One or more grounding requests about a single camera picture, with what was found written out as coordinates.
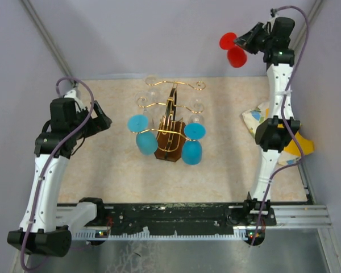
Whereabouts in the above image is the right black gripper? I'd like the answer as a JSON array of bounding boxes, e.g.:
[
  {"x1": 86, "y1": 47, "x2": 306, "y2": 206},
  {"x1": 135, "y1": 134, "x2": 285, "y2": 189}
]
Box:
[{"x1": 230, "y1": 23, "x2": 271, "y2": 56}]

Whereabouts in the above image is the red plastic wine glass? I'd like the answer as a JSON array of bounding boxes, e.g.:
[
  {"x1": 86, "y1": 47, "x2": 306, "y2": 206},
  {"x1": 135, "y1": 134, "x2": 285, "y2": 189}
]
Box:
[{"x1": 219, "y1": 32, "x2": 247, "y2": 68}]

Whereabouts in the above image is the clear wine glass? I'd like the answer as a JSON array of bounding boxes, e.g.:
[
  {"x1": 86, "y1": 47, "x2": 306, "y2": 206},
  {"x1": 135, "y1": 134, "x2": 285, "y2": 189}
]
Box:
[
  {"x1": 188, "y1": 97, "x2": 205, "y2": 125},
  {"x1": 144, "y1": 75, "x2": 160, "y2": 100},
  {"x1": 135, "y1": 91, "x2": 154, "y2": 118}
]

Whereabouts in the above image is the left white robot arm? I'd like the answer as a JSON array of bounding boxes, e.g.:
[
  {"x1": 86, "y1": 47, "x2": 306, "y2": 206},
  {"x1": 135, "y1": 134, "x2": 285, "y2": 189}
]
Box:
[{"x1": 7, "y1": 89, "x2": 112, "y2": 257}]

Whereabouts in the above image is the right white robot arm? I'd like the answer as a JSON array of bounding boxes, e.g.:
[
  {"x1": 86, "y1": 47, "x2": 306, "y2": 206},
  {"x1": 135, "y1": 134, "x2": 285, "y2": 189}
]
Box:
[{"x1": 234, "y1": 17, "x2": 301, "y2": 225}]

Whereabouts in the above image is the left blue wine glass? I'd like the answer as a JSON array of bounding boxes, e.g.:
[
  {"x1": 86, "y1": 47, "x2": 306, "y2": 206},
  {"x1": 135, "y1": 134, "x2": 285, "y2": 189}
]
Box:
[{"x1": 127, "y1": 114, "x2": 158, "y2": 155}]

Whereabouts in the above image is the blue wine glass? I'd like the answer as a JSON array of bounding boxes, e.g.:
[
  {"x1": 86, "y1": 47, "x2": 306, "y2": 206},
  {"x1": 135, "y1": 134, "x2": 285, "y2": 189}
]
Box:
[
  {"x1": 127, "y1": 114, "x2": 158, "y2": 155},
  {"x1": 181, "y1": 122, "x2": 206, "y2": 165}
]

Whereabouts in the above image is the right blue wine glass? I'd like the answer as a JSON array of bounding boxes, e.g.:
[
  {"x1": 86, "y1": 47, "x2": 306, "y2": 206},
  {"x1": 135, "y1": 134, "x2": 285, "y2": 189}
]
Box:
[{"x1": 181, "y1": 122, "x2": 206, "y2": 165}]

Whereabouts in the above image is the patterned yellow cloth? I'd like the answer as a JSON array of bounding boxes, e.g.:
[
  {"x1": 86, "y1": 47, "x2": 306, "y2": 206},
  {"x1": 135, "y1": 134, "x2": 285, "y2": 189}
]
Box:
[{"x1": 242, "y1": 101, "x2": 315, "y2": 166}]

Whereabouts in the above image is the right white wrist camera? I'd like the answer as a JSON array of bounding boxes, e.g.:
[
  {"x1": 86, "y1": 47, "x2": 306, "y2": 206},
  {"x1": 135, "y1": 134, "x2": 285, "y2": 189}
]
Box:
[{"x1": 270, "y1": 9, "x2": 278, "y2": 20}]

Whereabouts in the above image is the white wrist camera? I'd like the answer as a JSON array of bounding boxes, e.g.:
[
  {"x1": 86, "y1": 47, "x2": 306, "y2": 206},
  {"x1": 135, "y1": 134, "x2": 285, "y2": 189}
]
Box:
[
  {"x1": 270, "y1": 9, "x2": 278, "y2": 20},
  {"x1": 63, "y1": 89, "x2": 85, "y2": 109}
]

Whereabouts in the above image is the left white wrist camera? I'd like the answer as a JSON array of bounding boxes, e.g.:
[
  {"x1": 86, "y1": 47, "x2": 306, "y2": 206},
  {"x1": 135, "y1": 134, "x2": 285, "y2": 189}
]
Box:
[{"x1": 63, "y1": 89, "x2": 85, "y2": 109}]

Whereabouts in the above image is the right aluminium corner post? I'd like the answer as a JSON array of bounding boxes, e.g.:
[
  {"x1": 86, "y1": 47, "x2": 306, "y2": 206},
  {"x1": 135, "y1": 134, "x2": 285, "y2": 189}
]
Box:
[{"x1": 292, "y1": 0, "x2": 325, "y2": 53}]

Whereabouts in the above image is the aluminium corner post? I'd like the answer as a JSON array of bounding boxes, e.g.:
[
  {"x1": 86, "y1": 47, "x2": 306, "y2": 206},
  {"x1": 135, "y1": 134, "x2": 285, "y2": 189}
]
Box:
[
  {"x1": 292, "y1": 0, "x2": 325, "y2": 53},
  {"x1": 19, "y1": 0, "x2": 73, "y2": 77}
]

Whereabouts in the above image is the gold wire glass rack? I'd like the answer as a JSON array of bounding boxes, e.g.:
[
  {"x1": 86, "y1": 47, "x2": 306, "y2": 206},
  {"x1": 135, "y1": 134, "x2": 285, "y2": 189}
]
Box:
[{"x1": 148, "y1": 81, "x2": 206, "y2": 162}]

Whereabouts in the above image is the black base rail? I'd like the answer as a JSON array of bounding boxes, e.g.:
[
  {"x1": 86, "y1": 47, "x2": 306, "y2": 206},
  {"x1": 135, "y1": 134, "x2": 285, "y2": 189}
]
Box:
[{"x1": 55, "y1": 201, "x2": 330, "y2": 247}]

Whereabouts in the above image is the left aluminium corner post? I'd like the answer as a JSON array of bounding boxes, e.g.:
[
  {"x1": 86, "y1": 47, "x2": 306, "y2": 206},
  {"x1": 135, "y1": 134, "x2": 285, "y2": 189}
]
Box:
[{"x1": 19, "y1": 0, "x2": 73, "y2": 77}]

